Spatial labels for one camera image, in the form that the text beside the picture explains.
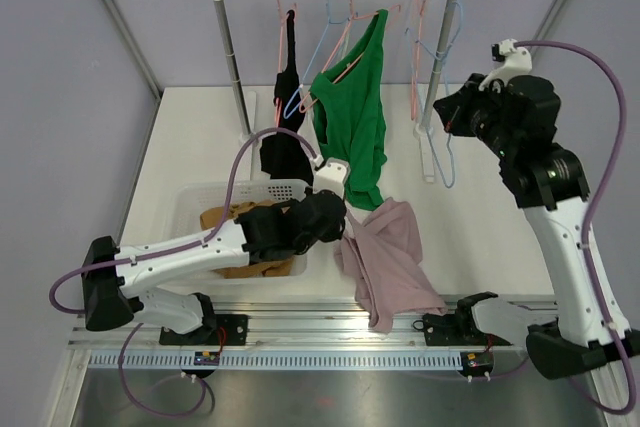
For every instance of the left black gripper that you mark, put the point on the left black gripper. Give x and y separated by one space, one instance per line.
334 232

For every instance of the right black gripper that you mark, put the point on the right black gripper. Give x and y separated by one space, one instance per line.
468 97

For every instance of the mauve tank top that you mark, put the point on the mauve tank top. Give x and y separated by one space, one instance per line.
383 256

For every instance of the brown tank top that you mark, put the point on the brown tank top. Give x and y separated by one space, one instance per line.
210 218

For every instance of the green tank top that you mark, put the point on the green tank top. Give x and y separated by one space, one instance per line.
348 115

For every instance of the pink hanger with brown top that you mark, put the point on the pink hanger with brown top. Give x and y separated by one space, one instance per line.
415 31

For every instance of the pink hanger with green top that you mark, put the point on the pink hanger with green top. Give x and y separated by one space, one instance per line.
341 48

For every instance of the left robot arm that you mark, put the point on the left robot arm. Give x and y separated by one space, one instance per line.
124 284

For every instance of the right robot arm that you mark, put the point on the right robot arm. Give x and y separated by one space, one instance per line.
516 121

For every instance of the black tank top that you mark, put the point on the black tank top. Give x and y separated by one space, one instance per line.
282 156

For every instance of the blue hanger with white top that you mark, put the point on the blue hanger with white top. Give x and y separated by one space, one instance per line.
320 47

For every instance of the pink hanger with black top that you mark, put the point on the pink hanger with black top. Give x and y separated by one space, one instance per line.
281 47

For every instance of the white plastic laundry basket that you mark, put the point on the white plastic laundry basket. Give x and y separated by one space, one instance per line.
192 200

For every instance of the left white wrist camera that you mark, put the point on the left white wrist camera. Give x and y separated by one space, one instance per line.
330 175

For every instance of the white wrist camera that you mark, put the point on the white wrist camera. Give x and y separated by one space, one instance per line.
330 175
511 61

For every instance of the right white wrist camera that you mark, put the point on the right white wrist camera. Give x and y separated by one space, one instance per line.
511 61

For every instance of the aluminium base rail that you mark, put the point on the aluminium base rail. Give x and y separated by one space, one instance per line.
327 324

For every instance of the white slotted cable duct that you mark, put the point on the white slotted cable duct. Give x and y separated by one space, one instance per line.
282 360

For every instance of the left aluminium frame post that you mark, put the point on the left aluminium frame post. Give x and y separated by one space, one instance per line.
131 45

